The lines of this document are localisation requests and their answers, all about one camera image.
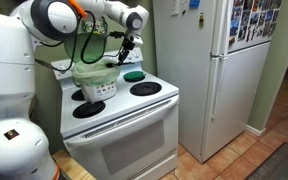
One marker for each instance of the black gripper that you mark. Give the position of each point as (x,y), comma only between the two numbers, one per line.
(126,48)

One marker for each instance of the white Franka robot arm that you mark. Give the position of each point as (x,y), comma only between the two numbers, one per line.
(7,83)

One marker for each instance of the white bin with green lid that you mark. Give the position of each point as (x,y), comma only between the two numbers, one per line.
(99,91)

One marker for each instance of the green round pad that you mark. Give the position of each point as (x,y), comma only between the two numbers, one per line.
(134,76)

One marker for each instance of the large black coil burner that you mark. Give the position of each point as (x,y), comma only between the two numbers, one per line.
(77,95)
(145,88)

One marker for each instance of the white paper on refrigerator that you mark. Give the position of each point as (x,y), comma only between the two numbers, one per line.
(174,7)

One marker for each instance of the small black coil burner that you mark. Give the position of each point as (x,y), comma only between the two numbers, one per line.
(89,109)

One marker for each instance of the white refrigerator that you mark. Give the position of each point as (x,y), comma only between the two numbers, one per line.
(190,83)

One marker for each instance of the yellow refrigerator magnet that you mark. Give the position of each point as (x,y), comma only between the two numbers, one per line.
(201,20)

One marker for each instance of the blue paper on refrigerator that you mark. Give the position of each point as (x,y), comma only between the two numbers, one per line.
(194,3)

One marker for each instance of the white electric stove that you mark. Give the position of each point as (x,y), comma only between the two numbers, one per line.
(134,146)

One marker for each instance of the wooden side table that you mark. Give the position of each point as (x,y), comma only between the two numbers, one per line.
(32,106)

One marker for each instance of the wooden robot platform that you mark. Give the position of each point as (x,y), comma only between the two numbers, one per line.
(72,166)

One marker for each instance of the photo collage on refrigerator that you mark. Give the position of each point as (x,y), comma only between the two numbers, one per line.
(254,20)

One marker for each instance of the grey floor rug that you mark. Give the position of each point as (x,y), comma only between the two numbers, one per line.
(280,165)

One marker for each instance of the colourful decorative wall plate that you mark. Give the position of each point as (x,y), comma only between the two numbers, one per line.
(99,26)

